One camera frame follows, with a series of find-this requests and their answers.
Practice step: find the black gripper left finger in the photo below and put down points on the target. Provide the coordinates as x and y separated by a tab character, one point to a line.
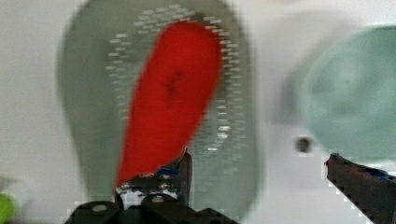
159	198

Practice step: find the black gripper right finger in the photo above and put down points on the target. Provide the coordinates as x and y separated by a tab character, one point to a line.
372	191

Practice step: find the red plush ketchup bottle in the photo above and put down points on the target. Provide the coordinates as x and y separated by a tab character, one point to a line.
170	99

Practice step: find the green metal cup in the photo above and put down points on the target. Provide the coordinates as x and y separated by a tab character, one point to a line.
345	95

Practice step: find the green pear toy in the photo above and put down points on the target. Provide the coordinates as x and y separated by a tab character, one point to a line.
8	201

